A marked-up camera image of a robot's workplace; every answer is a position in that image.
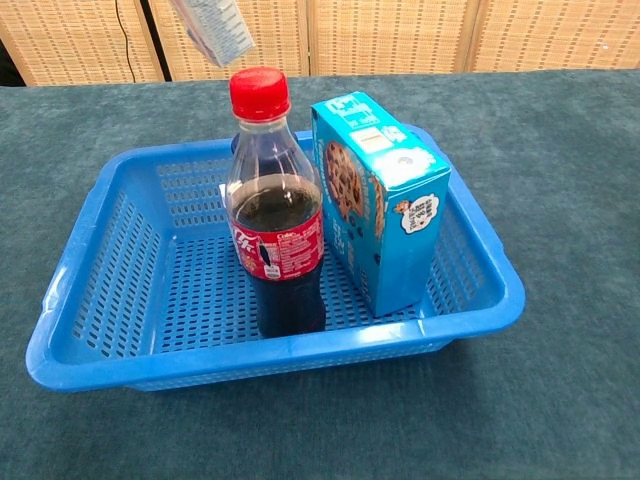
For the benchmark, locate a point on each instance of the white milk carton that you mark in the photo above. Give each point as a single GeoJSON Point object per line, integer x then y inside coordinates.
{"type": "Point", "coordinates": [220, 30]}

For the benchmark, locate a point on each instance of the blue cookie box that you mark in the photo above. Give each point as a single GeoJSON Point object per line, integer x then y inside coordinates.
{"type": "Point", "coordinates": [400, 250]}

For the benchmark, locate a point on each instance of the purple milk carton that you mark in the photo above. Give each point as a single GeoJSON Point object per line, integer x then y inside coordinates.
{"type": "Point", "coordinates": [223, 192]}

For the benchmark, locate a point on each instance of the teal carpet table cloth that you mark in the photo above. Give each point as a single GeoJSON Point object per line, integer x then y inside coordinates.
{"type": "Point", "coordinates": [550, 300]}

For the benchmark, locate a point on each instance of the bamboo folding screen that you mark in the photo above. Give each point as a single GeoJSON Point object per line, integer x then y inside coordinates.
{"type": "Point", "coordinates": [390, 35]}

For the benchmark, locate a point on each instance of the blue plastic perforated basket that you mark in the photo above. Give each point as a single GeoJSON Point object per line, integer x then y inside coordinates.
{"type": "Point", "coordinates": [250, 357]}

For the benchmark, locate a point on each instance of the cola bottle red cap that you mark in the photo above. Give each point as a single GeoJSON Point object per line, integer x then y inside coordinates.
{"type": "Point", "coordinates": [280, 250]}

